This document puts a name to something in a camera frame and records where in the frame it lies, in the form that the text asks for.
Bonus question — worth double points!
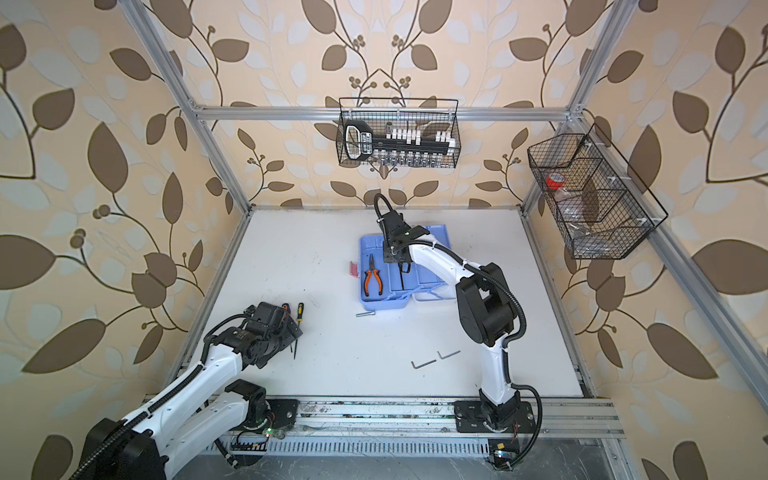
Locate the yellow black handled screwdriver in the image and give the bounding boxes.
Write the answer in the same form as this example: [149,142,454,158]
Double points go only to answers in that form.
[293,302,305,360]

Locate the orange handled pliers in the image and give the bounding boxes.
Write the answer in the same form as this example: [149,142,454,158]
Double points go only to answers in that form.
[363,255,384,297]

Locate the white blue plastic toolbox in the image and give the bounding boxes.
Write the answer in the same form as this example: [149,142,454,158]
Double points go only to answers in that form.
[349,224,463,312]

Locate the orange wooden handled screwdriver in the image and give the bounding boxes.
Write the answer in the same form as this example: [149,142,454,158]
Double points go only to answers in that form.
[397,263,405,298]

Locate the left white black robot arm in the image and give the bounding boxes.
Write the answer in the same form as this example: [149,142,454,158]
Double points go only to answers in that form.
[72,302,304,479]

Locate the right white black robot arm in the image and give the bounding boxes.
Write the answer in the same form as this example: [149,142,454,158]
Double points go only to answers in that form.
[372,193,543,471]

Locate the black socket set holder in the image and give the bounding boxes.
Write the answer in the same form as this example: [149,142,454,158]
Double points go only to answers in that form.
[336,120,461,168]

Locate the left hex key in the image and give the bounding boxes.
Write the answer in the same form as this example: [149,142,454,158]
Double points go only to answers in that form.
[410,359,437,370]

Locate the red capped clear bottle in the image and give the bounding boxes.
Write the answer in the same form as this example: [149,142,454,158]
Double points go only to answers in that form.
[545,172,577,202]

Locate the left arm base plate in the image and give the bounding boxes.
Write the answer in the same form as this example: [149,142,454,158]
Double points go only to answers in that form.
[238,399,299,434]

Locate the back black wire basket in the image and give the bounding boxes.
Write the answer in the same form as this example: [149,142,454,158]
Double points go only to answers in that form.
[336,95,462,169]

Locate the black wire basket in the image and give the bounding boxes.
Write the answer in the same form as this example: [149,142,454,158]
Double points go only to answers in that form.
[527,125,668,260]
[336,95,462,169]

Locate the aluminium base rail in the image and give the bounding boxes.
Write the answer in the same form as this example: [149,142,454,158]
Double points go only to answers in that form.
[269,396,626,439]

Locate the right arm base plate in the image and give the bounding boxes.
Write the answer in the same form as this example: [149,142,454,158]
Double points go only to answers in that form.
[453,399,536,435]

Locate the right black wire basket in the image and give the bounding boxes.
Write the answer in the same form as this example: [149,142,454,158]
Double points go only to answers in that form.
[527,125,668,260]

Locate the aluminium frame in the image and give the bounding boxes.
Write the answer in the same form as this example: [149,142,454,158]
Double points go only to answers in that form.
[119,1,767,406]

